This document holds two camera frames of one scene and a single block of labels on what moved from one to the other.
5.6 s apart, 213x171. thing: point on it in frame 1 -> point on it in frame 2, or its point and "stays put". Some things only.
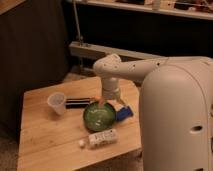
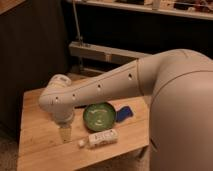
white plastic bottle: x=101 y=138 stays put
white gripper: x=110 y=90 -> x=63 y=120
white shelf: x=199 y=9 stays put
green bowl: x=100 y=118 stays put
